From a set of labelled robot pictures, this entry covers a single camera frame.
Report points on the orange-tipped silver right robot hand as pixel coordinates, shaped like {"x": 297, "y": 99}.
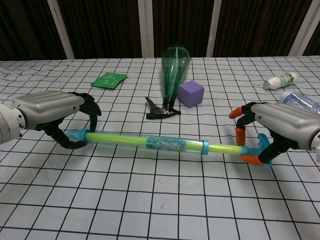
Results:
{"x": 290, "y": 125}

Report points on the black-fingered silver left robot hand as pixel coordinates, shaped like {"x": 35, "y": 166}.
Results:
{"x": 47, "y": 106}

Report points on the blue green water pump toy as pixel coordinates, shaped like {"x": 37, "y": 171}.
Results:
{"x": 165, "y": 145}

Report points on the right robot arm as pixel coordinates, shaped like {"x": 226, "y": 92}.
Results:
{"x": 317, "y": 147}

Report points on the clear plastic water bottle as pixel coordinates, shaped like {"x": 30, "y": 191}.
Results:
{"x": 302, "y": 101}

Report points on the small white bottle green label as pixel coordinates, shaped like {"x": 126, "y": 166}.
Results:
{"x": 281, "y": 81}

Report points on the green foil packet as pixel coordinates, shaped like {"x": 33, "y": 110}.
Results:
{"x": 108, "y": 80}

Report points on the purple foam cube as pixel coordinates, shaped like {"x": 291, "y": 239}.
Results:
{"x": 191, "y": 95}

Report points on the green spray bottle black trigger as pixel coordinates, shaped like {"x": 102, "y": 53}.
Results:
{"x": 173, "y": 70}

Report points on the white black-grid tablecloth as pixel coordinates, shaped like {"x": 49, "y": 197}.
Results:
{"x": 150, "y": 195}

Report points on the white partition frame post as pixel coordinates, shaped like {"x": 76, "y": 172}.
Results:
{"x": 214, "y": 28}
{"x": 303, "y": 30}
{"x": 61, "y": 30}
{"x": 145, "y": 28}

